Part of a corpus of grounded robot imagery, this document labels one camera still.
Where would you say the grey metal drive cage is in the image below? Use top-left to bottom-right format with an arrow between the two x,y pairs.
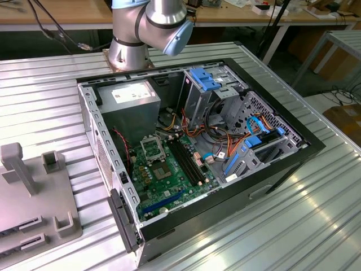
180,65 -> 246,129

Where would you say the white flat box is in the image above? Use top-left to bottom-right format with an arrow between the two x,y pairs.
252,4 -> 289,17

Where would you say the blue plastic carrier rail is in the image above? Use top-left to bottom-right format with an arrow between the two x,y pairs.
224,146 -> 246,176

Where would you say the long wooden desk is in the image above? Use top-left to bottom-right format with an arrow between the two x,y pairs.
0,0 -> 361,66

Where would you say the grey parts rack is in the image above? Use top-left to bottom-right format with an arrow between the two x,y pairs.
0,142 -> 85,256

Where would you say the brown cardboard box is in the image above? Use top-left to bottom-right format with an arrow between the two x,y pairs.
322,103 -> 361,143

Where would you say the black camera cable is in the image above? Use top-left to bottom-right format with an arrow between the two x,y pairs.
27,0 -> 94,55

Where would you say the white PSU label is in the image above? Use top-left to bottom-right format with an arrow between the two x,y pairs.
111,86 -> 150,104

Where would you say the black RAM slot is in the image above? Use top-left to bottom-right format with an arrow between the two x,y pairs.
177,134 -> 206,183
174,135 -> 203,184
166,137 -> 197,187
170,137 -> 200,186

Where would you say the orange yellow wire bundle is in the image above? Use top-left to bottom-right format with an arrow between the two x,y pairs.
225,132 -> 250,159

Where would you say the grey perforated disk bay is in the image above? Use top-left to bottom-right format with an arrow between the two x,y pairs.
219,90 -> 309,186

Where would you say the green motherboard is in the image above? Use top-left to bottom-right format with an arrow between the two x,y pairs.
128,132 -> 221,224

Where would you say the blue expansion slot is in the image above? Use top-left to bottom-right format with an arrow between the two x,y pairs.
142,189 -> 186,216

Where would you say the silver socket cover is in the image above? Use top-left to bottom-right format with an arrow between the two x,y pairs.
140,135 -> 165,164

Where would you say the black PC case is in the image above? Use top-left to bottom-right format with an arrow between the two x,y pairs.
76,57 -> 327,268

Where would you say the red black twisted wire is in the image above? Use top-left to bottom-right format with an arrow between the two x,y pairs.
112,128 -> 133,173

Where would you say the grey power supply unit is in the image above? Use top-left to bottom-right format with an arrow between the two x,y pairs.
95,80 -> 162,147

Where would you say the slatted side table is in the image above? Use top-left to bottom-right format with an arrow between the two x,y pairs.
292,29 -> 361,91

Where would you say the yellow black power wire bundle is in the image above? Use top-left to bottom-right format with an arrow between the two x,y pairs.
160,112 -> 178,133

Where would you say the orange red power wire bundle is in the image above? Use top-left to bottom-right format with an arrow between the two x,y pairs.
180,108 -> 208,139

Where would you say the blue drive cage latch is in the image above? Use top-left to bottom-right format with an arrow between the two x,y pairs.
189,67 -> 223,91

